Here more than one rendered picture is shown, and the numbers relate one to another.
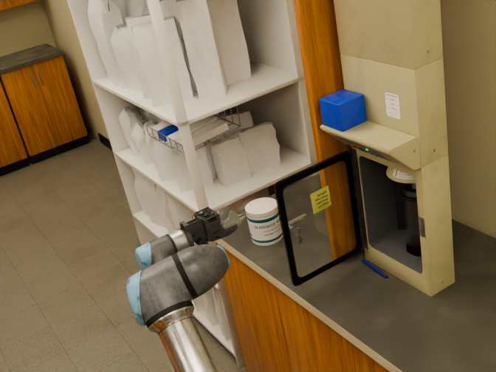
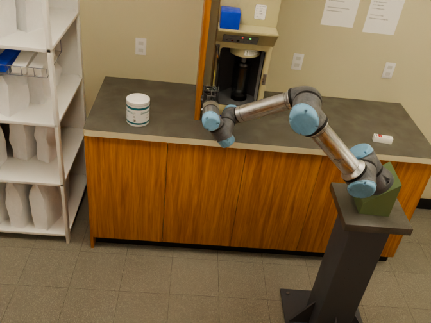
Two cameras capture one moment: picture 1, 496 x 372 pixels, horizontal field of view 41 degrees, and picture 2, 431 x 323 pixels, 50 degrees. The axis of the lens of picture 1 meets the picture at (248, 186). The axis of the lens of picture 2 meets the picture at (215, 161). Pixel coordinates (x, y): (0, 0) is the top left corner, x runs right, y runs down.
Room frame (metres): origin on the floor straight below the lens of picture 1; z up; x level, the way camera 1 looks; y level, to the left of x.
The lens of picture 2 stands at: (0.98, 1.93, 2.31)
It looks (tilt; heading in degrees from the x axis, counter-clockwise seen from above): 34 degrees down; 292
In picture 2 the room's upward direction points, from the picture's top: 7 degrees clockwise
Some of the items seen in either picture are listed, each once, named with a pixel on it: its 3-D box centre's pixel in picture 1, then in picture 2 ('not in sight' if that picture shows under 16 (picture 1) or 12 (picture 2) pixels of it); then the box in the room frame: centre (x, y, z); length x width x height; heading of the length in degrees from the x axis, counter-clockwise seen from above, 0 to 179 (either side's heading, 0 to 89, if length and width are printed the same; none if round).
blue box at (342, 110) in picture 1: (342, 110); (229, 18); (1.92, -0.34, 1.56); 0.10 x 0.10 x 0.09; 27
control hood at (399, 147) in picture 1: (367, 145); (246, 37); (1.83, -0.38, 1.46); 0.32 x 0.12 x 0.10; 27
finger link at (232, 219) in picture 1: (233, 218); not in sight; (1.79, 0.06, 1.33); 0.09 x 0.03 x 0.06; 116
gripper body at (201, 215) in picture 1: (201, 229); (210, 99); (1.76, 0.16, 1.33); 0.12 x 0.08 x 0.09; 117
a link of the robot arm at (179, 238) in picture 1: (178, 241); (210, 109); (1.73, 0.24, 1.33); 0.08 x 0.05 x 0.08; 27
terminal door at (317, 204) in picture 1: (320, 219); (213, 89); (1.92, -0.22, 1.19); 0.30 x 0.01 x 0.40; 117
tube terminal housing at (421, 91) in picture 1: (415, 163); (241, 49); (1.91, -0.55, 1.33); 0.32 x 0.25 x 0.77; 27
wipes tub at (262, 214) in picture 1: (264, 221); (138, 109); (2.29, -0.04, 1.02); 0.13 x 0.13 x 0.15
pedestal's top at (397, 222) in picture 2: not in sight; (369, 207); (0.94, -0.04, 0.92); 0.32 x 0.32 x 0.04; 27
